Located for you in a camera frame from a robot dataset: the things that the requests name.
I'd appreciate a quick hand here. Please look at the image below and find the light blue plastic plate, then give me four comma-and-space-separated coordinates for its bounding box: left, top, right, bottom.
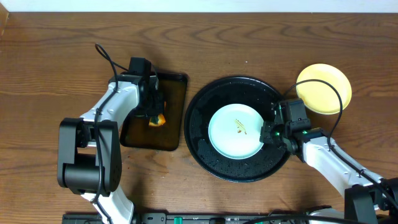
208, 104, 264, 160

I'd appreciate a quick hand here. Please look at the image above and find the rectangular black water tray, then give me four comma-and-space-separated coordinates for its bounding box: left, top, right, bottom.
120, 73, 188, 151

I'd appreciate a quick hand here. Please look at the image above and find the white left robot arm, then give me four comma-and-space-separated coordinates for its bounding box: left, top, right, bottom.
57, 73, 164, 223

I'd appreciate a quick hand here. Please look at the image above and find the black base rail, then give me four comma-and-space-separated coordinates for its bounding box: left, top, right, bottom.
62, 212, 315, 224

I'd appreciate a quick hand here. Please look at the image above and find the orange sponge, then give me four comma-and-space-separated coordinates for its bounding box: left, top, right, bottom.
149, 102, 167, 127

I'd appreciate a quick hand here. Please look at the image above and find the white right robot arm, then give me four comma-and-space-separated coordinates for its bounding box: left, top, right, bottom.
260, 99, 397, 223

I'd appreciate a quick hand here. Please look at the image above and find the round black tray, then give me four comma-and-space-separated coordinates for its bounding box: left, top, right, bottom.
184, 76, 290, 182

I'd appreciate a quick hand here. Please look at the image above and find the yellow plastic plate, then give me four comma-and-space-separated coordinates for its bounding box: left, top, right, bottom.
296, 63, 352, 114

